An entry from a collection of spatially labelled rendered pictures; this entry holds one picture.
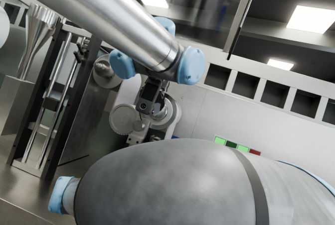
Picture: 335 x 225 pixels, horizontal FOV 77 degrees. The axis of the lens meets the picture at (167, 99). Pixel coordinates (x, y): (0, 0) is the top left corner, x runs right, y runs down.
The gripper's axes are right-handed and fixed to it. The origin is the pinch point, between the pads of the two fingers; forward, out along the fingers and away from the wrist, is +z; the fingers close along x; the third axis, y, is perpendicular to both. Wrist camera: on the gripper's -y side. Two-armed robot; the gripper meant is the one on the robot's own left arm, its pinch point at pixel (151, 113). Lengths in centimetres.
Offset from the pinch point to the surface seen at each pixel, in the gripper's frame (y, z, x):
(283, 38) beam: 363, 126, -126
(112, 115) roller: -1.6, 7.3, 15.5
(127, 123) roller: -2.7, 7.5, 8.6
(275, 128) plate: 32, 20, -56
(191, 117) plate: 26.0, 26.0, -13.9
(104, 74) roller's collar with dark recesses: 5.7, -6.0, 21.8
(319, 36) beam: 368, 109, -179
